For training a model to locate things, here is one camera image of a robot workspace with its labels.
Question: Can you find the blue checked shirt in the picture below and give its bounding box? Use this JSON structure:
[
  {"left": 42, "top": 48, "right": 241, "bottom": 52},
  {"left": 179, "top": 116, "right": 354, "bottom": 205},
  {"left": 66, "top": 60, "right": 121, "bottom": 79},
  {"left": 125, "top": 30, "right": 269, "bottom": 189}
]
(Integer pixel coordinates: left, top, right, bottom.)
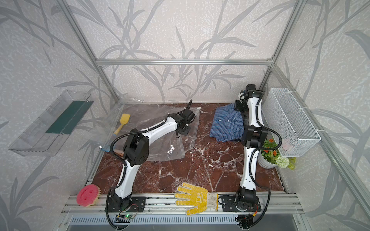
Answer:
[{"left": 210, "top": 104, "right": 244, "bottom": 142}]

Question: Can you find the clear plastic vacuum bag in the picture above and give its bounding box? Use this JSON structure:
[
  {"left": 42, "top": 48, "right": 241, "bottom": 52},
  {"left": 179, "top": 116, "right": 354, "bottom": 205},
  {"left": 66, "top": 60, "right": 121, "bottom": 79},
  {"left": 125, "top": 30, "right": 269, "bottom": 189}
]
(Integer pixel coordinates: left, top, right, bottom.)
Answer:
[{"left": 90, "top": 103, "right": 200, "bottom": 162}]

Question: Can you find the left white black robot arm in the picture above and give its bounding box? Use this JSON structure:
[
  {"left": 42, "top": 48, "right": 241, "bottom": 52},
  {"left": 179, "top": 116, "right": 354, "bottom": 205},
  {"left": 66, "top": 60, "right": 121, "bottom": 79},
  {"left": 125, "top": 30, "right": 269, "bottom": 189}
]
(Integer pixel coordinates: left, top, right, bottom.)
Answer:
[{"left": 106, "top": 101, "right": 196, "bottom": 211}]

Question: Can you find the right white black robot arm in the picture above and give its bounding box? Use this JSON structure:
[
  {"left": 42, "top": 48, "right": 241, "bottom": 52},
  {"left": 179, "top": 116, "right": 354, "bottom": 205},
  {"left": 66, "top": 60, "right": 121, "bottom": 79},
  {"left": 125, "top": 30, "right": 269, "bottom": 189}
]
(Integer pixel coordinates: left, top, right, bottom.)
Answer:
[{"left": 235, "top": 84, "right": 271, "bottom": 211}]

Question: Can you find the potted artificial flower plant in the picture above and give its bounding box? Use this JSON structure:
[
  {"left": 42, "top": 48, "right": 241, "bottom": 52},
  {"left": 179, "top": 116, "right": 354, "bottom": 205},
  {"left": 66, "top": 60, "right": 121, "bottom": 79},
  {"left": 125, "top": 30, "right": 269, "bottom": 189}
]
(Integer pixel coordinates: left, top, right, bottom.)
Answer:
[{"left": 257, "top": 139, "right": 296, "bottom": 170}]

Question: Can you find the yellow silicone spatula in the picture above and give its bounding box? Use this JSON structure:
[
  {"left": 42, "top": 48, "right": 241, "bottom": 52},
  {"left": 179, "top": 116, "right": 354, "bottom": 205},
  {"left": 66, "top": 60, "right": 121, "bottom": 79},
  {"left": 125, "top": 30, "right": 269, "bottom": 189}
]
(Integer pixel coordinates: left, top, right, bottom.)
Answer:
[{"left": 113, "top": 114, "right": 131, "bottom": 136}]

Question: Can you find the yellow dotted work glove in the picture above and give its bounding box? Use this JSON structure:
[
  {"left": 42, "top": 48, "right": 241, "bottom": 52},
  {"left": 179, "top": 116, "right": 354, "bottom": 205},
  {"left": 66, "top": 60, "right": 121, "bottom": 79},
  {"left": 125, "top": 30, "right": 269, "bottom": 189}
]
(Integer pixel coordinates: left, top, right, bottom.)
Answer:
[{"left": 174, "top": 182, "right": 219, "bottom": 216}]

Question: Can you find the green circuit board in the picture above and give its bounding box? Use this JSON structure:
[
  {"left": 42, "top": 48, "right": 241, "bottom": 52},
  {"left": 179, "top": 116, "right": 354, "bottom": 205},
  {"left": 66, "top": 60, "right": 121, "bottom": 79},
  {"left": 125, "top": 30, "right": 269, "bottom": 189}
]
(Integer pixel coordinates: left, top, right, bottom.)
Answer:
[{"left": 116, "top": 214, "right": 136, "bottom": 222}]

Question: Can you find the pink round sponge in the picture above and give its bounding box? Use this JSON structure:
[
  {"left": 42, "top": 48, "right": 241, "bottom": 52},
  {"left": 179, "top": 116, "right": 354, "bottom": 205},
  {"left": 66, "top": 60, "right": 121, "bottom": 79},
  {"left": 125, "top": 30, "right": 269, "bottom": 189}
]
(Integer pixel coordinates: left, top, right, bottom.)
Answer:
[{"left": 76, "top": 184, "right": 101, "bottom": 207}]

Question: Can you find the white wire mesh basket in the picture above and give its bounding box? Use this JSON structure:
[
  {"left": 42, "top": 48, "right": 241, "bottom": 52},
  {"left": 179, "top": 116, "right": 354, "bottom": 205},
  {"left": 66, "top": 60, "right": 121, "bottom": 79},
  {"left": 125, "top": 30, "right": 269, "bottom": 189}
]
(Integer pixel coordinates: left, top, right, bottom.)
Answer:
[{"left": 262, "top": 88, "right": 321, "bottom": 157}]

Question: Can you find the aluminium front rail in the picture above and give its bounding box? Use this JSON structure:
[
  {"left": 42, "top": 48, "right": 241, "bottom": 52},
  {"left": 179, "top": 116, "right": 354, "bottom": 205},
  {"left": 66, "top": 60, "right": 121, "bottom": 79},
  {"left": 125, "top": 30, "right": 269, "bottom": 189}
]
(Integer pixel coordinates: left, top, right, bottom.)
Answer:
[{"left": 60, "top": 193, "right": 304, "bottom": 215}]

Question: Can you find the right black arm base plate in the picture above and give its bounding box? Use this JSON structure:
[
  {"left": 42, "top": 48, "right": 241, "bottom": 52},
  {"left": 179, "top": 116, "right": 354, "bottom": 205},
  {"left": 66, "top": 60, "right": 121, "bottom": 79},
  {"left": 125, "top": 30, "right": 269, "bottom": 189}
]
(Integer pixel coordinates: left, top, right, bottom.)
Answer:
[{"left": 220, "top": 194, "right": 262, "bottom": 213}]

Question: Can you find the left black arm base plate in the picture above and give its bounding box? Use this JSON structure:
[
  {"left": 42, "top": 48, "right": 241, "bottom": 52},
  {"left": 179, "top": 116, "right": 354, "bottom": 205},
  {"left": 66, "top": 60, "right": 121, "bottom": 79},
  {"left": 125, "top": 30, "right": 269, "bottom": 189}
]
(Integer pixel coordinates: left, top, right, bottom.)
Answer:
[{"left": 105, "top": 196, "right": 146, "bottom": 213}]

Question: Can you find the clear acrylic wall shelf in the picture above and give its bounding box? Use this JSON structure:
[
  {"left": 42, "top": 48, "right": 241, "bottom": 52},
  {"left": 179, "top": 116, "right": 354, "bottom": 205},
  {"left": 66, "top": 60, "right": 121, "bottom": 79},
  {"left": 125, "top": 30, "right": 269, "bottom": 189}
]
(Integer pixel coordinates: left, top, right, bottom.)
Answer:
[{"left": 8, "top": 90, "right": 94, "bottom": 157}]

